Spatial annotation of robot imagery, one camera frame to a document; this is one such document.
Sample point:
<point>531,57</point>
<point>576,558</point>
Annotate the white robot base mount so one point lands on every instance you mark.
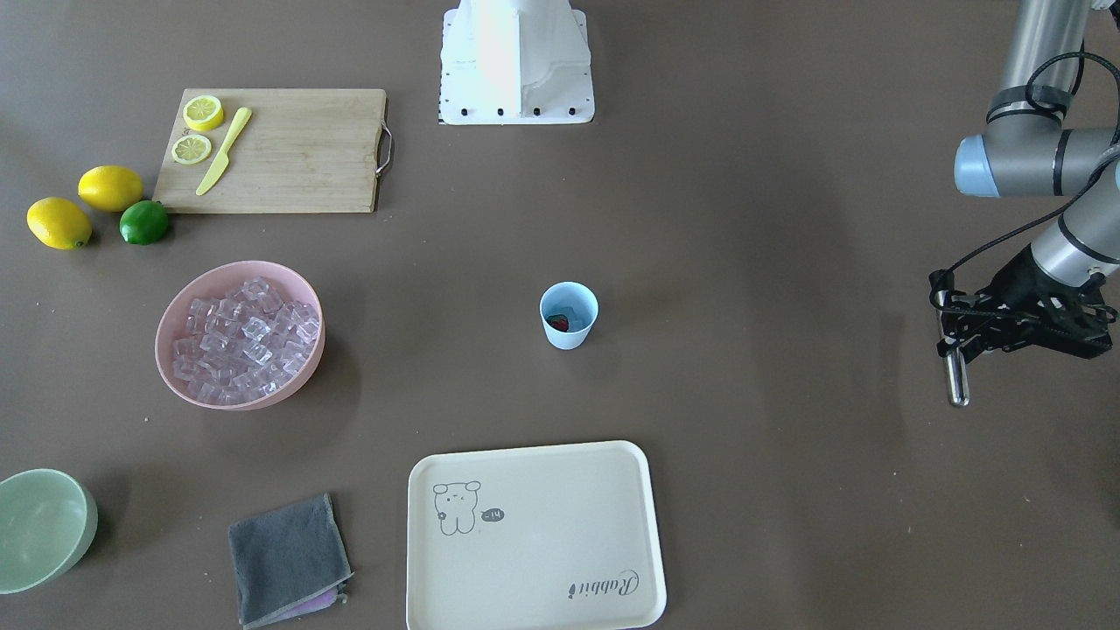
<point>515,63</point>

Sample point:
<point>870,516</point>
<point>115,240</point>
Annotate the pink bowl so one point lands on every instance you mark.
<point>215,280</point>

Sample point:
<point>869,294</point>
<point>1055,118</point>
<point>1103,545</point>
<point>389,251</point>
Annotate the cream rabbit serving tray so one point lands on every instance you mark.
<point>545,537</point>

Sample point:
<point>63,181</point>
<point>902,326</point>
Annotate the grey folded cloth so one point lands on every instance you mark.
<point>288,562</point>

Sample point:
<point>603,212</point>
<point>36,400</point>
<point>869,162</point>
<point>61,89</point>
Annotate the red strawberry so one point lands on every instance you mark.
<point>559,322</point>

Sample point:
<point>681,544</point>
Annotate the lemon half near knife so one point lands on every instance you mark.
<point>192,149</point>

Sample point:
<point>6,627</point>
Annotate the yellow plastic knife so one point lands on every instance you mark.
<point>221,160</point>

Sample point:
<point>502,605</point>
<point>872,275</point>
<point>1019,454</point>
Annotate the whole yellow lemon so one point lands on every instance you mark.
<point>111,188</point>
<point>59,223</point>

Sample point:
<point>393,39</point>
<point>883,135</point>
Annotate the light blue cup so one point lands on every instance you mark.
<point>568,294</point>

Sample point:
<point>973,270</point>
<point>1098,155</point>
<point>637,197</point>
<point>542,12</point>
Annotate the clear ice cube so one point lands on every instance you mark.
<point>577,317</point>

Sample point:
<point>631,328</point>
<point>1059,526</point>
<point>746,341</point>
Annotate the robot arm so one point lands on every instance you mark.
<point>1027,151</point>

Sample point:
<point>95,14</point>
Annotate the green bowl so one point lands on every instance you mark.
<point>48,522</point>

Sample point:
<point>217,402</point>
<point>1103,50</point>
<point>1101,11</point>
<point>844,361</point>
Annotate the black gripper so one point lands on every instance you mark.
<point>1020,277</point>

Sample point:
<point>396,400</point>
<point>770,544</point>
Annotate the steel muddler black tip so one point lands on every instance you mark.
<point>954,367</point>

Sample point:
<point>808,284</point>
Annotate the green lime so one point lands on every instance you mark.
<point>144,223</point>

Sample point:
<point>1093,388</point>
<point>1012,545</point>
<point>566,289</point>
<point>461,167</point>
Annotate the wooden cutting board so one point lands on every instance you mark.
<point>304,150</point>

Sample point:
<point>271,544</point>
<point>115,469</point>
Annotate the lemon half at edge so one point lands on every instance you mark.
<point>203,113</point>

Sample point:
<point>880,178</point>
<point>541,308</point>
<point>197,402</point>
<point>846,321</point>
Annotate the clear ice cubes pile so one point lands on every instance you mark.
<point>244,343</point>

